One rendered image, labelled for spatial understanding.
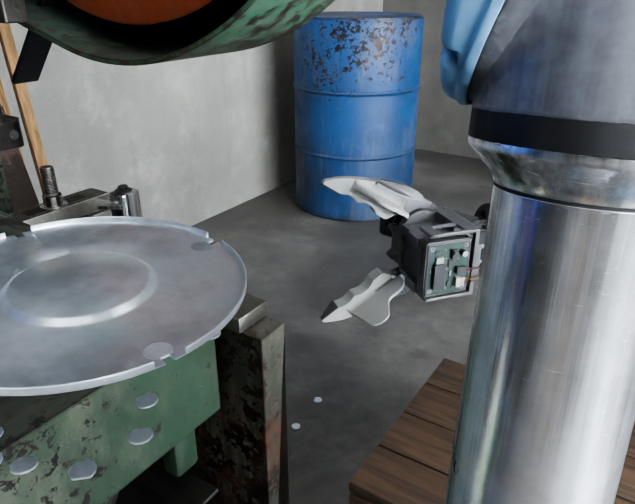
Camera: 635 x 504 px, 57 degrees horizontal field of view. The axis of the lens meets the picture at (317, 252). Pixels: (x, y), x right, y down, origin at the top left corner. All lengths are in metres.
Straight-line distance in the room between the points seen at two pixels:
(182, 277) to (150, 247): 0.07
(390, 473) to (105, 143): 1.75
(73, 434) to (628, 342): 0.53
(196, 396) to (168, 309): 0.29
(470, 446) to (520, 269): 0.10
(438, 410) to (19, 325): 0.75
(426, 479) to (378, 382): 0.77
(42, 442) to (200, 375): 0.22
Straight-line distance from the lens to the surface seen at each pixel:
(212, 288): 0.53
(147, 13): 0.90
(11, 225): 0.72
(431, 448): 1.01
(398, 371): 1.75
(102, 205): 0.74
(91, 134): 2.33
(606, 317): 0.29
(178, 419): 0.78
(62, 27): 1.05
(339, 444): 1.51
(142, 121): 2.48
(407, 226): 0.59
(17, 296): 0.55
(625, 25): 0.25
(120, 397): 0.69
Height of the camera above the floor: 1.03
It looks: 25 degrees down
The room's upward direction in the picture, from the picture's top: straight up
